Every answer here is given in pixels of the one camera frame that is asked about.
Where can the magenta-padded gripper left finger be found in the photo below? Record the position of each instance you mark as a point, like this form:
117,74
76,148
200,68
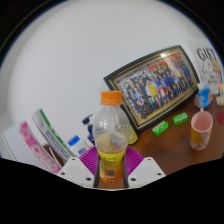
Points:
75,170

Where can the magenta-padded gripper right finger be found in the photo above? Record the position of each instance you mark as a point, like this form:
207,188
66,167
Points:
146,170

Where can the orange drink bottle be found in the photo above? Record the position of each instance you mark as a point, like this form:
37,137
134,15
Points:
111,133

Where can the white bottle with blue cap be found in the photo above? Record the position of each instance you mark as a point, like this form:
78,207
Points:
78,146

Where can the small green pack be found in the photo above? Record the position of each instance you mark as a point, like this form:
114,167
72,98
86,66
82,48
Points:
160,128
180,118

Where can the pink printed mug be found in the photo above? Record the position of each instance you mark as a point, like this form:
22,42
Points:
201,133

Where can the framed group photo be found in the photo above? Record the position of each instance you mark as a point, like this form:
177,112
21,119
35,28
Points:
156,86

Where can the blue tissue pack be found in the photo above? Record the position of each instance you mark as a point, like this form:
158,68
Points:
203,97

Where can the beige snack packet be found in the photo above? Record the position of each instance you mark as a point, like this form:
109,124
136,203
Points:
220,101

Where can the puzzle cube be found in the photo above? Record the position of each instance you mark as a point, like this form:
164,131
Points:
221,90

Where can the white printed gift bag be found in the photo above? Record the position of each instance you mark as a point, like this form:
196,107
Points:
210,63

